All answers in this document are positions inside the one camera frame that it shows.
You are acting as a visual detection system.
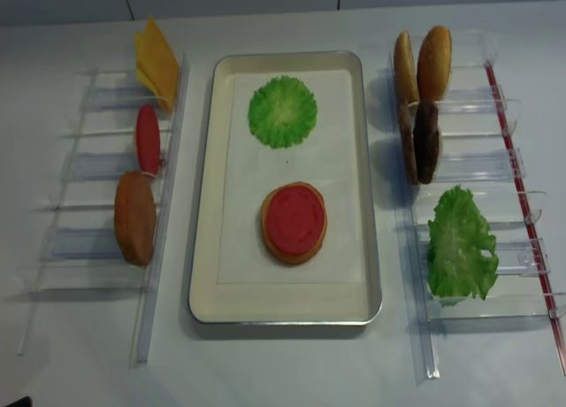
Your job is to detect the clear acrylic rack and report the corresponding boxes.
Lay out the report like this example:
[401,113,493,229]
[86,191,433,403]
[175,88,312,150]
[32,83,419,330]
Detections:
[385,32,565,380]
[19,58,189,365]

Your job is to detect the sesame bun top right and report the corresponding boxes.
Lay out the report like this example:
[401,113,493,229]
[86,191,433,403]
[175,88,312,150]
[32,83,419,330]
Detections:
[417,26,452,101]

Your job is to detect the brown meat patty left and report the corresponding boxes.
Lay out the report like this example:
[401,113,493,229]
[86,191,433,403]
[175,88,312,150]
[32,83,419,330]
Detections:
[398,103,419,185]

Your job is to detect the dark meat patty right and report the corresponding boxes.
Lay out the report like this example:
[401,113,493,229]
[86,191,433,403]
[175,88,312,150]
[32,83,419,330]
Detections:
[413,101,441,184]

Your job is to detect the yellow cheese slices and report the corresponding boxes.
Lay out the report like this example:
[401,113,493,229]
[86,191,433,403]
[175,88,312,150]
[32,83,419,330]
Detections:
[134,15,180,112]

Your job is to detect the sesame bun slice left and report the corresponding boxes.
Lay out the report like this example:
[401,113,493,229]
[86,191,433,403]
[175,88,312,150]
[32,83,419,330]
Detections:
[394,31,419,104]

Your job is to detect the toasted bottom bun slice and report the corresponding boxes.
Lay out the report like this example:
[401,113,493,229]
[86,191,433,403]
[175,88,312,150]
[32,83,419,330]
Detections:
[259,180,331,266]

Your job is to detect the metal baking tray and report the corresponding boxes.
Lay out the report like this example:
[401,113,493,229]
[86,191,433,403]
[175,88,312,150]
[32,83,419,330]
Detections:
[188,51,382,326]

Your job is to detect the leafy green lettuce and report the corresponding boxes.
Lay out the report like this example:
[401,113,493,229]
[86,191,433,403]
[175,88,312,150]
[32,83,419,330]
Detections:
[427,185,499,307]

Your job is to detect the clear acrylic rack right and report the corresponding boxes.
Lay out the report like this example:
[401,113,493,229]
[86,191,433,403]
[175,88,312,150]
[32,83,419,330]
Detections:
[385,32,565,380]

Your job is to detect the brown bun slice left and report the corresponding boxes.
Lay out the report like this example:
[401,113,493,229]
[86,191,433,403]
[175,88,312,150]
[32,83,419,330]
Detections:
[114,171,157,266]

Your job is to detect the clear acrylic rack left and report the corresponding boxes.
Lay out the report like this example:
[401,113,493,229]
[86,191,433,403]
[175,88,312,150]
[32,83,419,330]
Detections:
[19,58,189,365]

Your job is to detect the round green lettuce piece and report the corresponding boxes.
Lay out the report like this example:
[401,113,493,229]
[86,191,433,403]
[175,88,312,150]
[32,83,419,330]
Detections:
[248,75,318,149]

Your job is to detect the red tomato slice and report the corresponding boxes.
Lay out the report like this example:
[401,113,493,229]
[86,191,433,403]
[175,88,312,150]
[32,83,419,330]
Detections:
[264,183,327,255]
[134,104,161,175]

